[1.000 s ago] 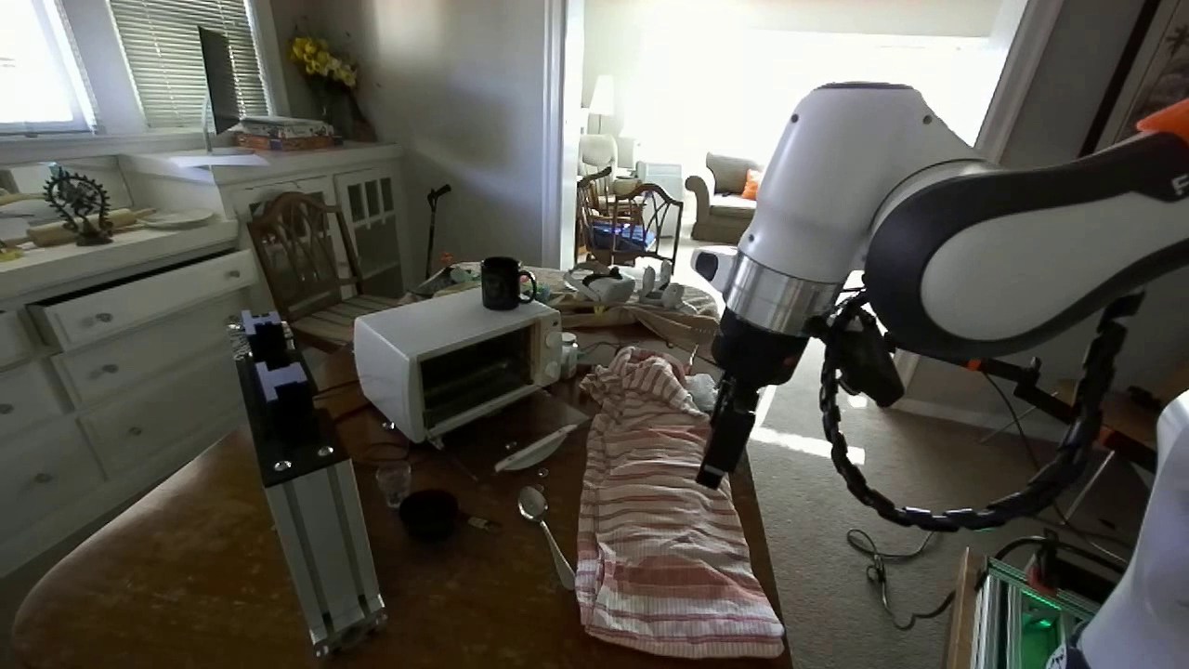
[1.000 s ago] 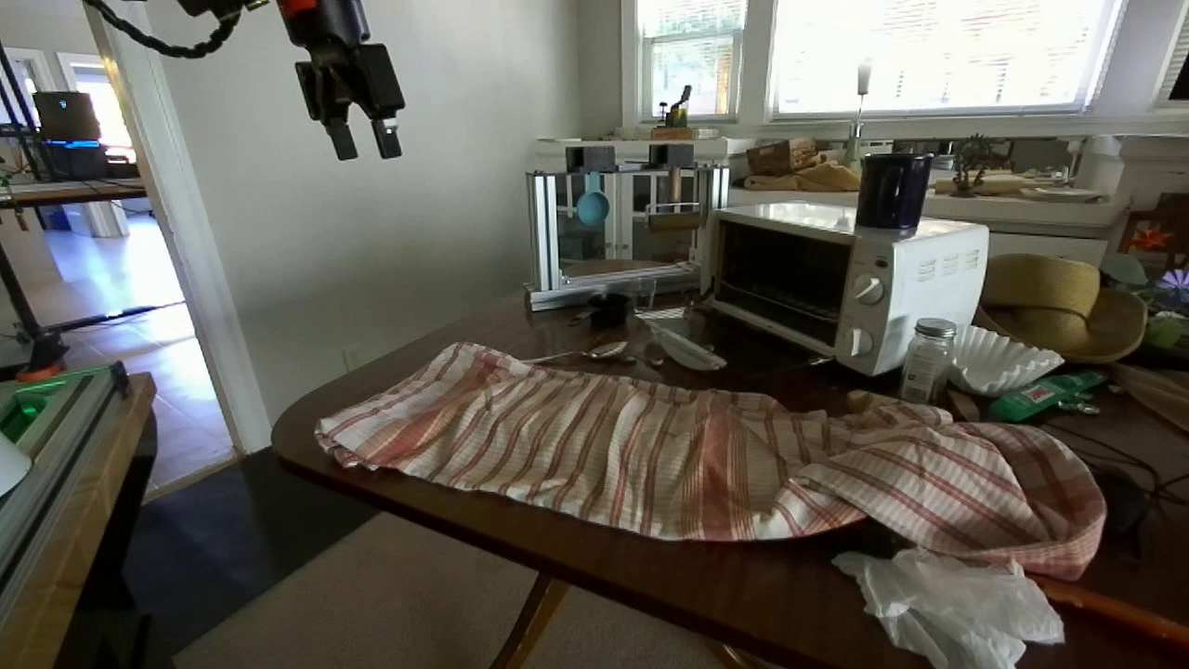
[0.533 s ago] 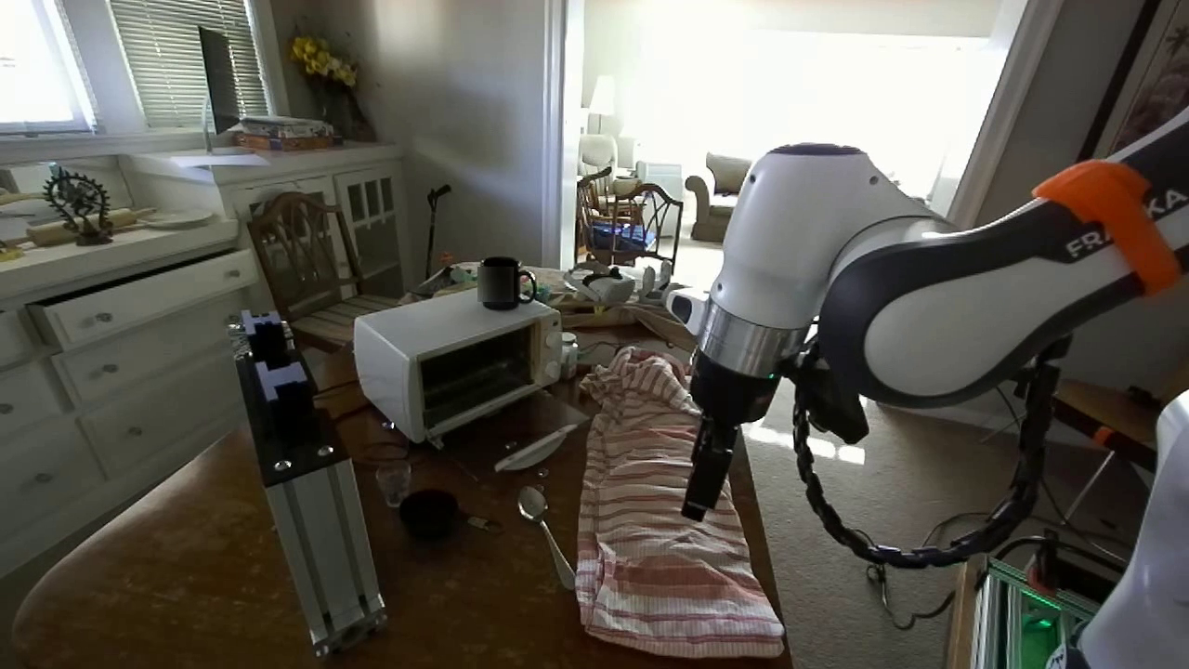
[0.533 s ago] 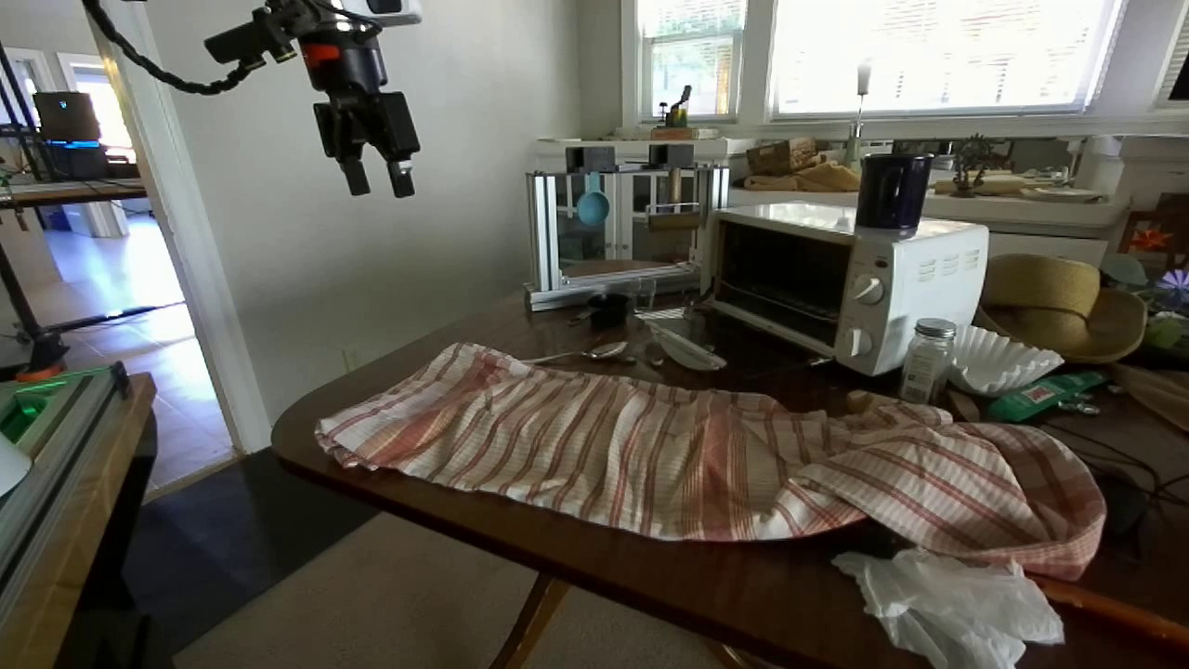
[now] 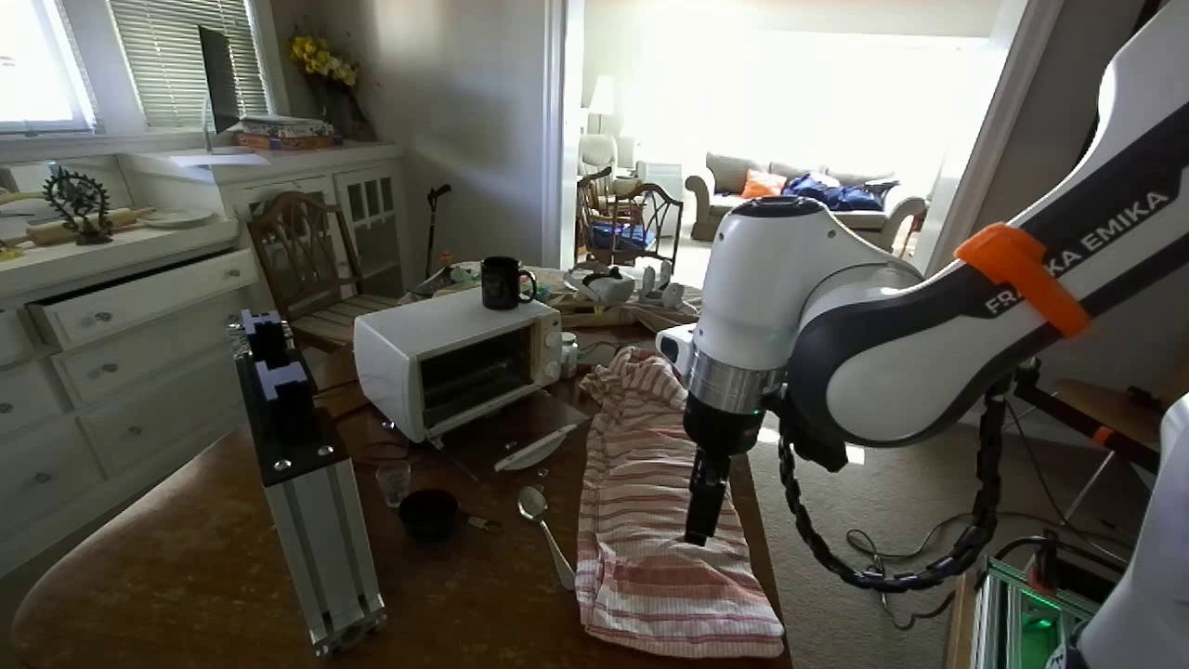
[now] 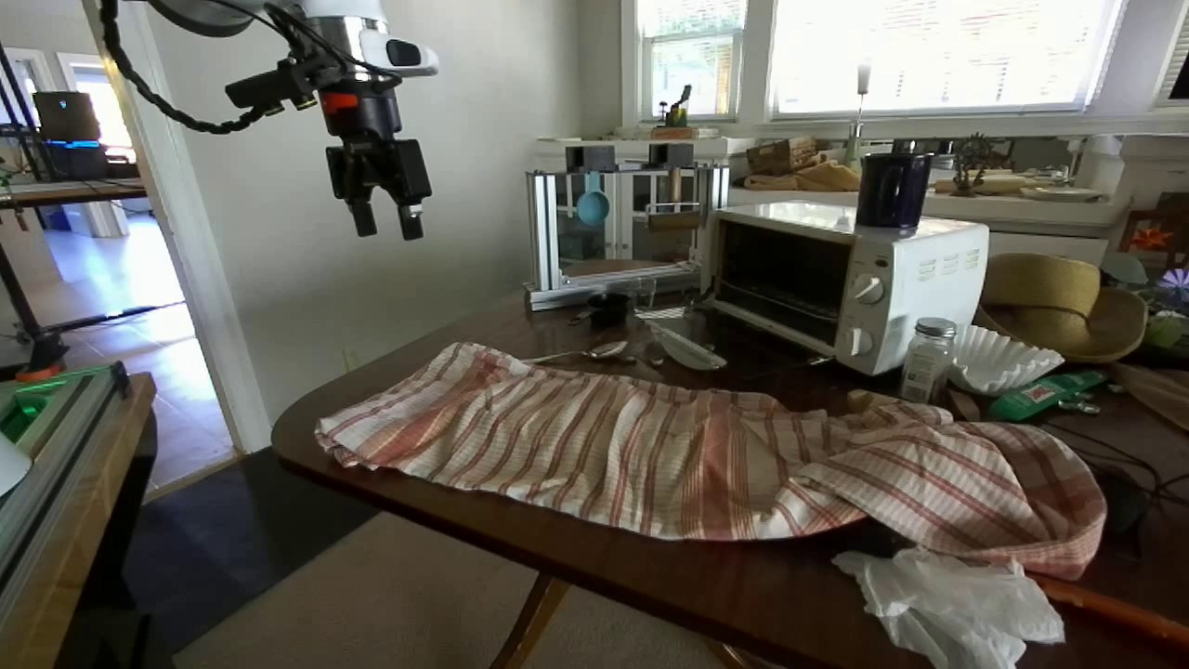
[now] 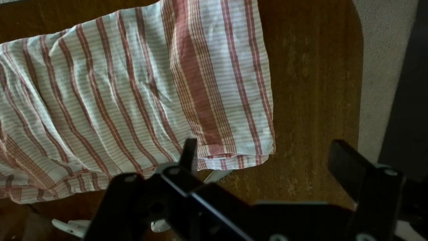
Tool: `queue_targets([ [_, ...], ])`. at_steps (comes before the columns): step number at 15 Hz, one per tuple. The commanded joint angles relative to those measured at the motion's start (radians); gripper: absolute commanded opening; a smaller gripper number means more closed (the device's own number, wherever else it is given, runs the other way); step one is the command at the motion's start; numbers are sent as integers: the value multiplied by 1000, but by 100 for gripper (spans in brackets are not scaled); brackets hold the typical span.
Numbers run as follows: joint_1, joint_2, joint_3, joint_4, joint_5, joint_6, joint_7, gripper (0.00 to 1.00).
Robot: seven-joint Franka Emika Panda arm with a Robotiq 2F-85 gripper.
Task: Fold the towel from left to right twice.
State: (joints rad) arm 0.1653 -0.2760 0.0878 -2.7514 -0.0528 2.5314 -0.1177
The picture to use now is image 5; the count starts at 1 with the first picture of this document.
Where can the metal spoon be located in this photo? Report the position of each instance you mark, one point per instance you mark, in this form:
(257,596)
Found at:
(532,503)

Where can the white toaster oven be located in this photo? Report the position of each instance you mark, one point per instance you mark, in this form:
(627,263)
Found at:
(411,354)

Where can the green board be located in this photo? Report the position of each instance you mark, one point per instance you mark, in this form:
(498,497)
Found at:
(1034,617)

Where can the small black bowl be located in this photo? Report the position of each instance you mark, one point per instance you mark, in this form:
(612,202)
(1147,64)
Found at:
(428,513)

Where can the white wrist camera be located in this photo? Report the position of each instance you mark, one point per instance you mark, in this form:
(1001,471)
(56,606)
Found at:
(675,351)

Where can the grey sofa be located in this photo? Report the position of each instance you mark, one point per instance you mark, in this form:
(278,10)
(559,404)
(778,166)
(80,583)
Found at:
(719,188)

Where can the carved wooden chair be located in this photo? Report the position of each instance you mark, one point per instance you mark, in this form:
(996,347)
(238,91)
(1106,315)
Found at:
(298,248)

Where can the white bowl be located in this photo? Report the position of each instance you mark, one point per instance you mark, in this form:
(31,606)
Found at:
(612,290)

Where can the black mug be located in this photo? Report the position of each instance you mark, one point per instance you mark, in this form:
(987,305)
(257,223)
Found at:
(503,285)

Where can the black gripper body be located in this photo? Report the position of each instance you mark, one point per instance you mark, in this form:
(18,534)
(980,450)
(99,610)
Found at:
(724,434)

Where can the small clear glass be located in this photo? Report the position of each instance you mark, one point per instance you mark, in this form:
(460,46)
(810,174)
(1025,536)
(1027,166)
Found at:
(397,482)

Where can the black metal sculpture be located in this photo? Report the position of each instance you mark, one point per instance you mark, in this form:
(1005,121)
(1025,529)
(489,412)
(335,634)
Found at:
(80,205)

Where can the orange pillow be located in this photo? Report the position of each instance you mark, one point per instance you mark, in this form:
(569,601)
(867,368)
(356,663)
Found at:
(762,188)

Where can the dark wooden armchair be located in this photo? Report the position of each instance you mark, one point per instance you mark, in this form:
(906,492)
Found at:
(627,230)

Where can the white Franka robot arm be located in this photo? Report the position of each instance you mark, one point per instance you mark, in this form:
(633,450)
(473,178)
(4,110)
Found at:
(1117,248)

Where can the blue cloth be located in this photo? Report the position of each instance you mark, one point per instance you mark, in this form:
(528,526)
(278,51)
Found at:
(841,190)

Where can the red white striped towel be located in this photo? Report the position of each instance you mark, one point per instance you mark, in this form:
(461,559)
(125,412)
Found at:
(643,546)

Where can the white drawer cabinet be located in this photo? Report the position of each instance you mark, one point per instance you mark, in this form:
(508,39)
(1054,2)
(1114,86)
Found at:
(125,357)

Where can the yellow flowers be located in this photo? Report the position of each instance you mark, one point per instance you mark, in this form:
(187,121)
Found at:
(321,61)

